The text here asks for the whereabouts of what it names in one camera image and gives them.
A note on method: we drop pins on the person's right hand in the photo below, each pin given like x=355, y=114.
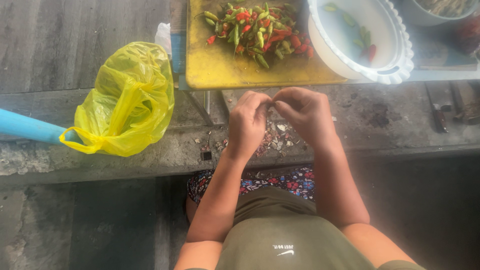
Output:
x=311, y=112

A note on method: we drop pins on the person's left hand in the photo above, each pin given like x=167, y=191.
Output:
x=245, y=123

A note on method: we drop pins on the person's left fingers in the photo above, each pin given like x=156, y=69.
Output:
x=258, y=98

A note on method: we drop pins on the heap of chili stems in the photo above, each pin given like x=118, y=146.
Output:
x=275, y=140

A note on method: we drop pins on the yellow cutting board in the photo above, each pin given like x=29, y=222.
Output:
x=213, y=67

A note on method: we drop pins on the pile of red green chilies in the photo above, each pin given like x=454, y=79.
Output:
x=258, y=32

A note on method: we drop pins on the floral patterned trousers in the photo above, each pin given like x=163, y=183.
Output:
x=285, y=182

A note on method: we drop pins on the white plastic bag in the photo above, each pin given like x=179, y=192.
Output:
x=164, y=37

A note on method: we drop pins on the green chili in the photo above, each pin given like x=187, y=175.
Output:
x=358, y=43
x=349, y=19
x=365, y=36

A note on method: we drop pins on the white plastic basin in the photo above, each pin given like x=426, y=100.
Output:
x=375, y=69

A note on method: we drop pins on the red chili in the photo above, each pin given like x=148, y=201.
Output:
x=371, y=52

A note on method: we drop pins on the yellow plastic bag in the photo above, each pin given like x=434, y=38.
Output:
x=127, y=101

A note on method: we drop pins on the olive green shirt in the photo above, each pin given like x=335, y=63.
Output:
x=285, y=232

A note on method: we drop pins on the grey bowl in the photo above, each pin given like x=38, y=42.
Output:
x=420, y=15

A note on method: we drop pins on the rusty metal tool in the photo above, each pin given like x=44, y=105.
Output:
x=467, y=105

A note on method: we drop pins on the light blue pipe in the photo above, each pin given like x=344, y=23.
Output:
x=30, y=126

